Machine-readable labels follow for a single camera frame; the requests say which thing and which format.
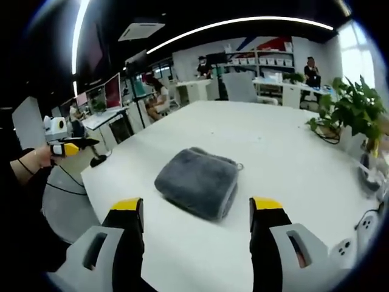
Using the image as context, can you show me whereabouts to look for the shelf of white boxes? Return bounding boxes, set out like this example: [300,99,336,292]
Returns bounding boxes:
[224,41,296,75]

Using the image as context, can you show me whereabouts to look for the white side desk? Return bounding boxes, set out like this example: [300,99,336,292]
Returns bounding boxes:
[81,106,130,147]

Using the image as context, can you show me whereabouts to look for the white grey device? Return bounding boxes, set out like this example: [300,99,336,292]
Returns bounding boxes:
[357,151,385,193]

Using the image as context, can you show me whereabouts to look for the black wrist band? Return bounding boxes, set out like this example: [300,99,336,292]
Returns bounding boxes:
[17,156,35,176]

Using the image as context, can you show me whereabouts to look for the black cable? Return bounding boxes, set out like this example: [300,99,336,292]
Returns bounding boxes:
[44,165,88,196]

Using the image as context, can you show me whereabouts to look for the white office chair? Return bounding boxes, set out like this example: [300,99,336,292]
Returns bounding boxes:
[222,72,276,105]

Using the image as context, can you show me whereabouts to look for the person's left hand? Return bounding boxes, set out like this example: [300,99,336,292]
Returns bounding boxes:
[32,144,63,169]

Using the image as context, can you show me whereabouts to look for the ceiling air conditioner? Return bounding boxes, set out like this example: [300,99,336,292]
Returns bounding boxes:
[117,21,167,43]

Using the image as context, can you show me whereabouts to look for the large computer monitor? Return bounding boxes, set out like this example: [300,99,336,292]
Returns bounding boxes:
[103,72,123,111]

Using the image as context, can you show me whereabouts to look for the white power strip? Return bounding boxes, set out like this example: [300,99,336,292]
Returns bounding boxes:
[329,238,357,269]
[354,209,381,245]

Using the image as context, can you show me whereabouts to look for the grey towel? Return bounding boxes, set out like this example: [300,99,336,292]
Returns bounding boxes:
[154,146,244,223]

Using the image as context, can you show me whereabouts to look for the long ceiling light strip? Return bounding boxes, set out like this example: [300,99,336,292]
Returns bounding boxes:
[71,0,92,75]
[145,16,335,55]

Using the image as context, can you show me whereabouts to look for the green potted plant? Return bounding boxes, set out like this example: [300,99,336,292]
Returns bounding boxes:
[305,75,388,155]

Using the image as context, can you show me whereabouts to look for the black stand base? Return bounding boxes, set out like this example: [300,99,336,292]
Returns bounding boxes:
[90,145,108,169]

